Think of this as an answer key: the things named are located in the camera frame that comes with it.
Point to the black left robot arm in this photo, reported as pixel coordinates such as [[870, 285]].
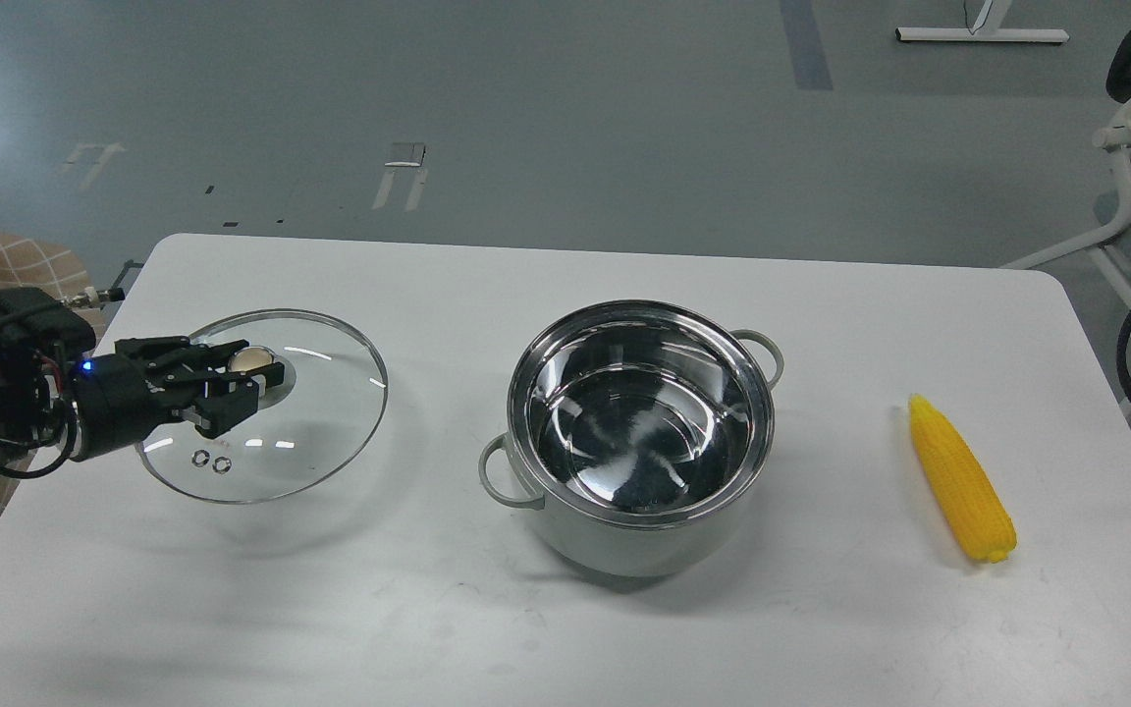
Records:
[[60, 403]]

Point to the grey steel cooking pot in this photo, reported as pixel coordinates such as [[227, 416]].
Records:
[[635, 430]]

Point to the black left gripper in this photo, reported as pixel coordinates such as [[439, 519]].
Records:
[[121, 397]]

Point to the yellow corn cob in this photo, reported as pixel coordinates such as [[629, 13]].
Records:
[[974, 514]]

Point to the glass pot lid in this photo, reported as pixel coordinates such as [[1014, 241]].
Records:
[[302, 432]]

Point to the white desk leg base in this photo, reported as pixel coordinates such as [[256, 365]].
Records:
[[987, 26]]

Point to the white metal frame stand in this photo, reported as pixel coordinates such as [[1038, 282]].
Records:
[[1120, 211]]

